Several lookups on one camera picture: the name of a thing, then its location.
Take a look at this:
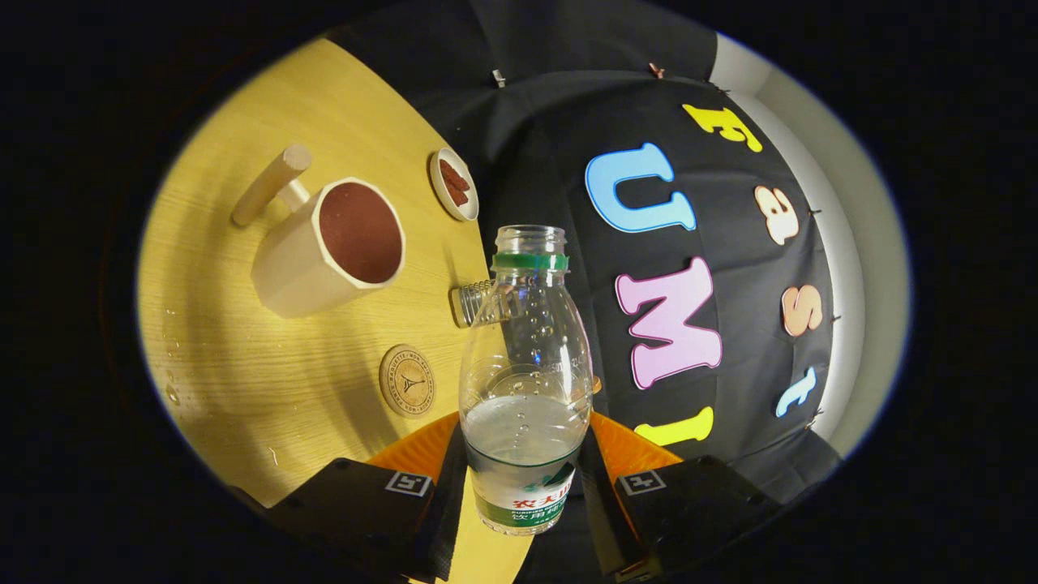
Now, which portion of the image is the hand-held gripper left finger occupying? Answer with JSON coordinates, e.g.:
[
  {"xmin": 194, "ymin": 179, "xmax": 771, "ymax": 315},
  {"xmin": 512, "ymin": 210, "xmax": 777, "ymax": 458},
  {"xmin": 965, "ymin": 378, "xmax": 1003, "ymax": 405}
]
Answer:
[{"xmin": 264, "ymin": 411, "xmax": 470, "ymax": 583}]

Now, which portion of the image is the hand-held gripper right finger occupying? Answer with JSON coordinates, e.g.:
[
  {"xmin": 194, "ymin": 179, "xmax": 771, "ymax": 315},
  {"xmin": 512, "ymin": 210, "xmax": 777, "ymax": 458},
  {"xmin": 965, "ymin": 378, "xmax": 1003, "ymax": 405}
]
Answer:
[{"xmin": 576, "ymin": 411, "xmax": 784, "ymax": 584}]

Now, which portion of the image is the clear plastic bottle green label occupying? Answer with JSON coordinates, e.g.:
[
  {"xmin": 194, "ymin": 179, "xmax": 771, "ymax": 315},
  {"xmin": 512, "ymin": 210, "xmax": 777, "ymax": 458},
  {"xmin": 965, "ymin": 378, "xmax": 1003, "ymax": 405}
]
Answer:
[{"xmin": 458, "ymin": 225, "xmax": 594, "ymax": 536}]

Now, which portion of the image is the round wooden coaster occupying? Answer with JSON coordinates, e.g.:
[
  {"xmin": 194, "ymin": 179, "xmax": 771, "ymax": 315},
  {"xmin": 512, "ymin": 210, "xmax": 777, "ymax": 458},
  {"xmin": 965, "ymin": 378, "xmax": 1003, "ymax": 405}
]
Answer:
[{"xmin": 379, "ymin": 344, "xmax": 436, "ymax": 418}]

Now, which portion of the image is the cream cup wooden handle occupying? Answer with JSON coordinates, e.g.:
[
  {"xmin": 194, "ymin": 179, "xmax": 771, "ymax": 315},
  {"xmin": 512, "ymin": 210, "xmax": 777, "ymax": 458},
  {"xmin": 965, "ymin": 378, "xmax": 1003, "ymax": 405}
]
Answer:
[{"xmin": 231, "ymin": 144, "xmax": 406, "ymax": 319}]

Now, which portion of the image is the ribbed clear glass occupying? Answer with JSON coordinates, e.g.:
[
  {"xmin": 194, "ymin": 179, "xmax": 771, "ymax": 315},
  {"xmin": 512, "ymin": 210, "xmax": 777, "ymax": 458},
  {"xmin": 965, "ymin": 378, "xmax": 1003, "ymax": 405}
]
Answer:
[{"xmin": 451, "ymin": 280, "xmax": 497, "ymax": 329}]

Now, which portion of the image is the wooden table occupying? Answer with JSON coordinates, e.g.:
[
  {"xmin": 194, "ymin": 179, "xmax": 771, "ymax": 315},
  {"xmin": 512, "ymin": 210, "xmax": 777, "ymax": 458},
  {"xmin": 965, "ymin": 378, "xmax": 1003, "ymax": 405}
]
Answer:
[{"xmin": 136, "ymin": 36, "xmax": 536, "ymax": 584}]

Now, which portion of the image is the small white round plate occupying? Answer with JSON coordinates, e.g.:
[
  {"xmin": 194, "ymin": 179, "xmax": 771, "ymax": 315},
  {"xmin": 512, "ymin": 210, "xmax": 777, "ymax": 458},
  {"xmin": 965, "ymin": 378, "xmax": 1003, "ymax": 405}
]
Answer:
[{"xmin": 428, "ymin": 148, "xmax": 480, "ymax": 222}]

